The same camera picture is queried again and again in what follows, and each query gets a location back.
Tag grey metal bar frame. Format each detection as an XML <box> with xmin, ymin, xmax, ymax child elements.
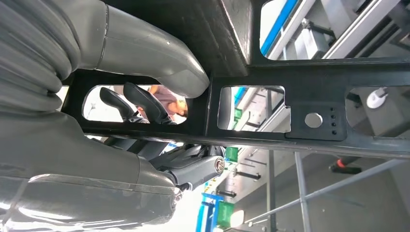
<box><xmin>243</xmin><ymin>149</ymin><xmax>410</xmax><ymax>232</ymax></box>

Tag white round knob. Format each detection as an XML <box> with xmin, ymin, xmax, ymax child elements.
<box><xmin>366</xmin><ymin>88</ymin><xmax>388</xmax><ymax>110</ymax></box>

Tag aluminium profile frame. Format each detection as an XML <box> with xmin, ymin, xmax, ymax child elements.
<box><xmin>267</xmin><ymin>0</ymin><xmax>410</xmax><ymax>60</ymax></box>

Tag black handle red ring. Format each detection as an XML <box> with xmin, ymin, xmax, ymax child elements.
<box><xmin>329</xmin><ymin>156</ymin><xmax>363</xmax><ymax>175</ymax></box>

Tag green plastic box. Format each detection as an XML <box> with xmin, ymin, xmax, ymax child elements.
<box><xmin>224</xmin><ymin>146</ymin><xmax>240</xmax><ymax>163</ymax></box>
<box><xmin>217</xmin><ymin>201</ymin><xmax>235</xmax><ymax>230</ymax></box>

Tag person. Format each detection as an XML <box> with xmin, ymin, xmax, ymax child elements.
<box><xmin>137</xmin><ymin>85</ymin><xmax>189</xmax><ymax>126</ymax></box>

